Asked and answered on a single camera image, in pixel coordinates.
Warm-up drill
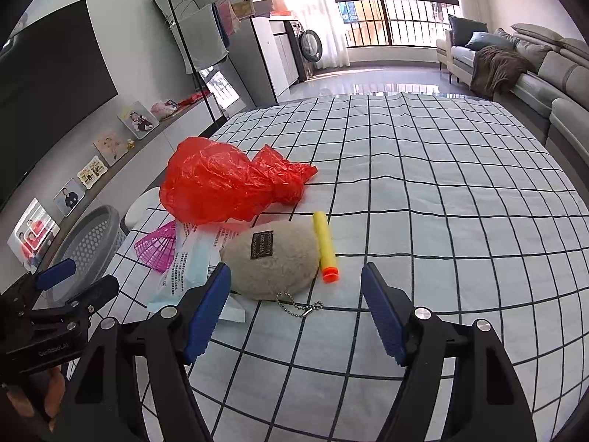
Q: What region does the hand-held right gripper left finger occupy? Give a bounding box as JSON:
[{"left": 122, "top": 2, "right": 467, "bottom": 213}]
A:
[{"left": 53, "top": 262, "right": 232, "bottom": 442}]

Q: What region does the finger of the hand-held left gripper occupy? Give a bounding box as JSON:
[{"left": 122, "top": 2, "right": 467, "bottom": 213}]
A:
[
  {"left": 28, "top": 275, "right": 120, "bottom": 333},
  {"left": 34, "top": 259, "right": 77, "bottom": 291}
]

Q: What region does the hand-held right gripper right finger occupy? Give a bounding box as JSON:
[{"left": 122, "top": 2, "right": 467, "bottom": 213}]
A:
[{"left": 360, "top": 262, "right": 539, "bottom": 442}]

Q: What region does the grey perforated plastic basket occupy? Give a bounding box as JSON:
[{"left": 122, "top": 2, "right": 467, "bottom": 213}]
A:
[{"left": 43, "top": 205, "right": 127, "bottom": 307}]

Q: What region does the blue face mask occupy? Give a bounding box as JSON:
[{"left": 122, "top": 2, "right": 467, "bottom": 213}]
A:
[{"left": 147, "top": 221, "right": 247, "bottom": 323}]

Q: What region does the pink plastic mesh piece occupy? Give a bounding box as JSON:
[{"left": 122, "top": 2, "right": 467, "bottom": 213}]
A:
[{"left": 134, "top": 220, "right": 178, "bottom": 273}]

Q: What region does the beige plush pouch with keychain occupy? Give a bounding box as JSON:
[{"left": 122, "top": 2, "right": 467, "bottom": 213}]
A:
[{"left": 220, "top": 220, "right": 325, "bottom": 318}]

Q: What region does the yellow foam dart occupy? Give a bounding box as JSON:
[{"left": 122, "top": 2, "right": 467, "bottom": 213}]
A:
[{"left": 313, "top": 211, "right": 339, "bottom": 284}]

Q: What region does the red plastic bag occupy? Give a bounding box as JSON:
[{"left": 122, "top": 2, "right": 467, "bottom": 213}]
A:
[{"left": 159, "top": 137, "right": 319, "bottom": 225}]

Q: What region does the person's left hand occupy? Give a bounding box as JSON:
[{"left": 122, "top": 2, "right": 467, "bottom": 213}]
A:
[{"left": 42, "top": 365, "right": 69, "bottom": 427}]

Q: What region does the white checked bed sheet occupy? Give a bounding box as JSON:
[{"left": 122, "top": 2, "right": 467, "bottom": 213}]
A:
[{"left": 60, "top": 92, "right": 589, "bottom": 442}]

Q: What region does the black television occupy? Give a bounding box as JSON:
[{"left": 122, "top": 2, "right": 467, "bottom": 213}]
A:
[{"left": 0, "top": 0, "right": 119, "bottom": 213}]

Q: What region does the long white media cabinet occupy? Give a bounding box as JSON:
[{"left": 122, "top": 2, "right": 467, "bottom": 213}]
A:
[{"left": 28, "top": 90, "right": 240, "bottom": 277}]

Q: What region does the cream sofa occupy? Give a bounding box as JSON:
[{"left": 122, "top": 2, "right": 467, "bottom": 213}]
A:
[{"left": 436, "top": 30, "right": 489, "bottom": 86}]

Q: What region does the grey tall cabinet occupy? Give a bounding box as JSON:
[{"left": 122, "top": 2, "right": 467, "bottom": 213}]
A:
[{"left": 251, "top": 11, "right": 304, "bottom": 104}]

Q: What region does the brown throw blanket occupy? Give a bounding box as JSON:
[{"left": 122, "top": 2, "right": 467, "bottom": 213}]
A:
[{"left": 469, "top": 46, "right": 530, "bottom": 99}]

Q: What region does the pale green towel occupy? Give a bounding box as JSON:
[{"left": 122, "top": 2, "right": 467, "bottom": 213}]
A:
[{"left": 169, "top": 4, "right": 230, "bottom": 75}]

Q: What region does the black clothes rack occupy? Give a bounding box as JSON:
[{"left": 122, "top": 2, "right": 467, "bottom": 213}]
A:
[{"left": 163, "top": 0, "right": 281, "bottom": 127}]

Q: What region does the washing machine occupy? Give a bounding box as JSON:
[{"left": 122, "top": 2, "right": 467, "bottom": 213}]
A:
[{"left": 285, "top": 21, "right": 325, "bottom": 83}]

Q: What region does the blue hanging cloth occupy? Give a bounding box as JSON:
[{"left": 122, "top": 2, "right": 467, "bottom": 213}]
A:
[{"left": 212, "top": 2, "right": 231, "bottom": 49}]

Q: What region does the grey sofa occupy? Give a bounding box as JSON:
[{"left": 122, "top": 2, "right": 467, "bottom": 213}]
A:
[{"left": 492, "top": 23, "right": 589, "bottom": 166}]

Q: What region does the blue grey cushion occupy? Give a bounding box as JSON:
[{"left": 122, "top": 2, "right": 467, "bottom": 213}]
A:
[{"left": 466, "top": 31, "right": 515, "bottom": 51}]

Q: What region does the dark grey cushion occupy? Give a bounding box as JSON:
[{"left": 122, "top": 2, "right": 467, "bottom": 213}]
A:
[{"left": 447, "top": 15, "right": 489, "bottom": 47}]

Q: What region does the white sheer curtain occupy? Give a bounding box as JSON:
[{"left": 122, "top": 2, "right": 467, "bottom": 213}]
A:
[{"left": 271, "top": 0, "right": 350, "bottom": 70}]

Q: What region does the red clothes family photo frame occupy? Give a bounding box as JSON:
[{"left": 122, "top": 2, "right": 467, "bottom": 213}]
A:
[{"left": 7, "top": 198, "right": 60, "bottom": 272}]

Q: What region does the dark suit portrait photo frame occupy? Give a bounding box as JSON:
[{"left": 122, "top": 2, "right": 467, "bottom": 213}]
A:
[{"left": 53, "top": 178, "right": 86, "bottom": 216}]

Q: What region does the wavy edged photo frame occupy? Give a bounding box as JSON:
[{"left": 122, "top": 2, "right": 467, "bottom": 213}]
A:
[{"left": 77, "top": 155, "right": 107, "bottom": 190}]

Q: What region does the beige drawing photo frame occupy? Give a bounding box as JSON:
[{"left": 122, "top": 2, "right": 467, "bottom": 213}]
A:
[{"left": 93, "top": 130, "right": 128, "bottom": 167}]

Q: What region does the child portrait photo frame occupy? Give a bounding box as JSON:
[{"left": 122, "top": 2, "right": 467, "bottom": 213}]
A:
[{"left": 117, "top": 100, "right": 160, "bottom": 140}]

